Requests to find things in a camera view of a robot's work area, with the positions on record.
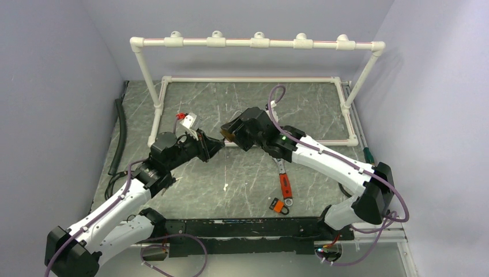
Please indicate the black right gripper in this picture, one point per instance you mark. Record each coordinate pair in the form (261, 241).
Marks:
(237, 127)

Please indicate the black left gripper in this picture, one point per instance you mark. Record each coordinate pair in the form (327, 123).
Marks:
(207, 146)

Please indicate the brass padlock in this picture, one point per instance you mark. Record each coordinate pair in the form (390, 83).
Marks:
(226, 134)

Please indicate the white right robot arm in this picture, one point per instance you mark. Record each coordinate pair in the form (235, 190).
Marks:
(370, 197)

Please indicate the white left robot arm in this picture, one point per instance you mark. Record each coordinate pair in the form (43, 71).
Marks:
(85, 246)

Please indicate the black key bunch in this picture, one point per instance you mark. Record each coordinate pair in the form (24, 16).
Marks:
(167, 186)

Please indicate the small orange black padlock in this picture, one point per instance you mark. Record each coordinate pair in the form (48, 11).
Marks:
(279, 207)

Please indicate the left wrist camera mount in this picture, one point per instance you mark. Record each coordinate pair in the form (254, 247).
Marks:
(191, 123)

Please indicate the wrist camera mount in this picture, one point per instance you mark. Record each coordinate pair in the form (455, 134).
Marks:
(269, 109)
(191, 123)

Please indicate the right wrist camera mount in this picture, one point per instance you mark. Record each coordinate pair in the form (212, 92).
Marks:
(269, 109)

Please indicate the red handled adjustable wrench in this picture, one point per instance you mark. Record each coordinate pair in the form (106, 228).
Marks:
(284, 182)

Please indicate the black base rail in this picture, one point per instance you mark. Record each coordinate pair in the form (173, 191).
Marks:
(185, 237)

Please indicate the green handled screwdriver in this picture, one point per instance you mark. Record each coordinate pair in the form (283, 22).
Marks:
(368, 156)

